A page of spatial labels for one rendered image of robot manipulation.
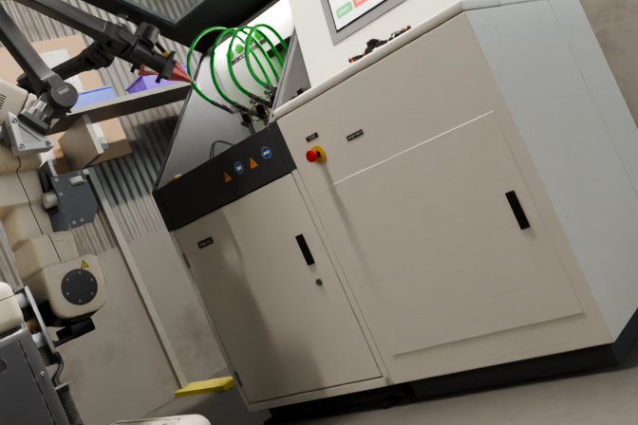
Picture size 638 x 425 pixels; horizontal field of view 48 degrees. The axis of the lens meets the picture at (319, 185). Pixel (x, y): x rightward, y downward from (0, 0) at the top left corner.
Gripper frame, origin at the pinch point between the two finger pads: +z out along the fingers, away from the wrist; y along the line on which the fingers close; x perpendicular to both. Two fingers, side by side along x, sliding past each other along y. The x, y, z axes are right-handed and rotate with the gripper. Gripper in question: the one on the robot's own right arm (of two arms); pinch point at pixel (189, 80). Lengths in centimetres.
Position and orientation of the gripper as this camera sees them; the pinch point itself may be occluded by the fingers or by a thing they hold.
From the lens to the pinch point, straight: 237.6
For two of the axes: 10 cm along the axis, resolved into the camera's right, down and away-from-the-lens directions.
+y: 2.6, -8.6, 4.4
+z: 8.1, 4.4, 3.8
